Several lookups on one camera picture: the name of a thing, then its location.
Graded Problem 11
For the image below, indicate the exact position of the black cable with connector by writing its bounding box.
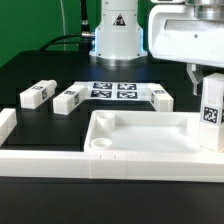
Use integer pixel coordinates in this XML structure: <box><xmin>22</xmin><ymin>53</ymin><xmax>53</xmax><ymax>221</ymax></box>
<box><xmin>39</xmin><ymin>0</ymin><xmax>98</xmax><ymax>52</ymax></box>

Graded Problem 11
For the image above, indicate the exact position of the white desk top tray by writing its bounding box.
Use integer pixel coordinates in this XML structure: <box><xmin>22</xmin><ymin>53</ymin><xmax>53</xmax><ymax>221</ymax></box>
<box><xmin>84</xmin><ymin>110</ymin><xmax>215</xmax><ymax>153</ymax></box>

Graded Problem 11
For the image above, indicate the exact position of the white thin cable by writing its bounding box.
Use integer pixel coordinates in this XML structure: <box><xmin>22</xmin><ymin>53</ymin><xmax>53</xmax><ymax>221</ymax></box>
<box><xmin>59</xmin><ymin>0</ymin><xmax>67</xmax><ymax>52</ymax></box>

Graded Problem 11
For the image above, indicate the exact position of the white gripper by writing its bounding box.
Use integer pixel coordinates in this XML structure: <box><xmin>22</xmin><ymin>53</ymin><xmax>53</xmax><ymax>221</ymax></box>
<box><xmin>148</xmin><ymin>0</ymin><xmax>224</xmax><ymax>96</ymax></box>

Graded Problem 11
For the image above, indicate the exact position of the white fiducial marker sheet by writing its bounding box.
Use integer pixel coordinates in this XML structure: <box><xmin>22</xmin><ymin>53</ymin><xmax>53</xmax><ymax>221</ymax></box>
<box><xmin>75</xmin><ymin>81</ymin><xmax>156</xmax><ymax>101</ymax></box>

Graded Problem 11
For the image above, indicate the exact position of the white U-shaped fence frame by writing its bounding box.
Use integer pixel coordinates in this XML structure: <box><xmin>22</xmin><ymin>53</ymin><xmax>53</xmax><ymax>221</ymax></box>
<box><xmin>0</xmin><ymin>107</ymin><xmax>224</xmax><ymax>184</ymax></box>

